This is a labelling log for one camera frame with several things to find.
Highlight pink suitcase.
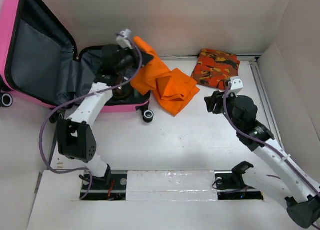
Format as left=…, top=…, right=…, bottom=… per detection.
left=0, top=0, right=154, bottom=122

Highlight orange cloth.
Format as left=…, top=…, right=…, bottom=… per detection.
left=131, top=36, right=200, bottom=116

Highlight green white tube bottle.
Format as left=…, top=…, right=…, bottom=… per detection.
left=133, top=90, right=141, bottom=98

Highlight brown headphones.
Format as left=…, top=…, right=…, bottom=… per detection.
left=112, top=75, right=134, bottom=100

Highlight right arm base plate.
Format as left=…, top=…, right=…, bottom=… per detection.
left=212, top=171, right=264, bottom=200

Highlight orange camouflage garment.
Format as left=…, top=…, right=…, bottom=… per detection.
left=191, top=48, right=240, bottom=90

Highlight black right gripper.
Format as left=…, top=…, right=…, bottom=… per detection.
left=204, top=89, right=242, bottom=131

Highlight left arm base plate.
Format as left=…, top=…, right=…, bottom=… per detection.
left=79, top=170, right=128, bottom=201

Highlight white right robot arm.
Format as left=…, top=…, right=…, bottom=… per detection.
left=204, top=76, right=320, bottom=229

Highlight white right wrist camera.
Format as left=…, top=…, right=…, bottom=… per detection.
left=227, top=76, right=244, bottom=94

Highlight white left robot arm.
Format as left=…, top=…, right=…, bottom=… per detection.
left=57, top=44, right=143, bottom=189

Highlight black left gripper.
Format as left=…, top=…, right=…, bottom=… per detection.
left=115, top=43, right=154, bottom=74

